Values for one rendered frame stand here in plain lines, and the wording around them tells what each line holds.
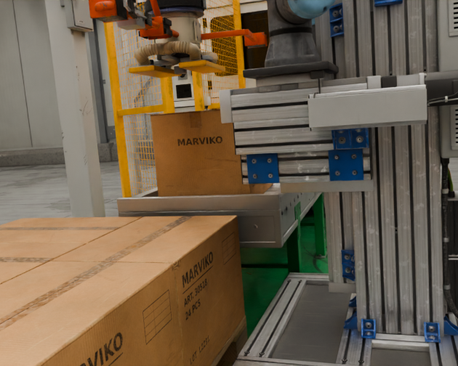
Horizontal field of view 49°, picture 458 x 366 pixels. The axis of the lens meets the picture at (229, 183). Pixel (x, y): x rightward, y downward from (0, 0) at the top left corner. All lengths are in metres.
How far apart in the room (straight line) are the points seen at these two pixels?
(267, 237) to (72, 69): 1.66
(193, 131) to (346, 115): 0.97
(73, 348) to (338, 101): 0.77
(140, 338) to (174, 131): 1.07
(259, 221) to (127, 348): 0.94
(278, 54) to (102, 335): 0.81
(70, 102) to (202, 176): 1.27
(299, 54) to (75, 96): 1.95
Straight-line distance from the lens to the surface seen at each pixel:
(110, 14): 1.42
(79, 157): 3.11
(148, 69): 1.87
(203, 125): 2.05
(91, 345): 1.07
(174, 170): 2.11
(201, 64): 1.82
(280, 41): 1.38
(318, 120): 1.22
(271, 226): 1.96
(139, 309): 1.22
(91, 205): 3.12
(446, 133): 1.49
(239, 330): 1.97
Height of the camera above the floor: 0.93
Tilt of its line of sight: 8 degrees down
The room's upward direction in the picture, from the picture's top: 5 degrees counter-clockwise
